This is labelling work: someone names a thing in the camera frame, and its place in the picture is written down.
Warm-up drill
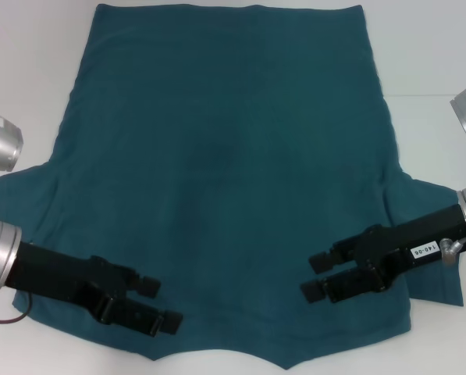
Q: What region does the left arm dark cable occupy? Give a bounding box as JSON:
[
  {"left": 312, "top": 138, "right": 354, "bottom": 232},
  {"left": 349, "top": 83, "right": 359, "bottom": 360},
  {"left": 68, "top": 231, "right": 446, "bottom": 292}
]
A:
[{"left": 0, "top": 292, "right": 34, "bottom": 326}]

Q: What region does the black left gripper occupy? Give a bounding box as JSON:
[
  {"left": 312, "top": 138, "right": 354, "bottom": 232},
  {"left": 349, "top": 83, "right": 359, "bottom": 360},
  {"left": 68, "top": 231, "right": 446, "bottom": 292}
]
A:
[{"left": 5, "top": 240, "right": 185, "bottom": 326}]

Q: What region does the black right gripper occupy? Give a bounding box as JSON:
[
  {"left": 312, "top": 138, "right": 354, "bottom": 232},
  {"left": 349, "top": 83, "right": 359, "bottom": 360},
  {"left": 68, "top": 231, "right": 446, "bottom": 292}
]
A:
[{"left": 300, "top": 202, "right": 466, "bottom": 305}]

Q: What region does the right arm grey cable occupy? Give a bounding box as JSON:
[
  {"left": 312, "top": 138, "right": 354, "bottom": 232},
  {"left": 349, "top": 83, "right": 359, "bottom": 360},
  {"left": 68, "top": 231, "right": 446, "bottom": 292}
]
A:
[{"left": 440, "top": 235, "right": 466, "bottom": 273}]

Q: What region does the teal blue shirt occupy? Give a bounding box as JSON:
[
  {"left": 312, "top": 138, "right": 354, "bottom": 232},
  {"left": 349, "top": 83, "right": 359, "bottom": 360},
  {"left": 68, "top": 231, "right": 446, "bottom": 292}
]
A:
[{"left": 0, "top": 3, "right": 465, "bottom": 370}]

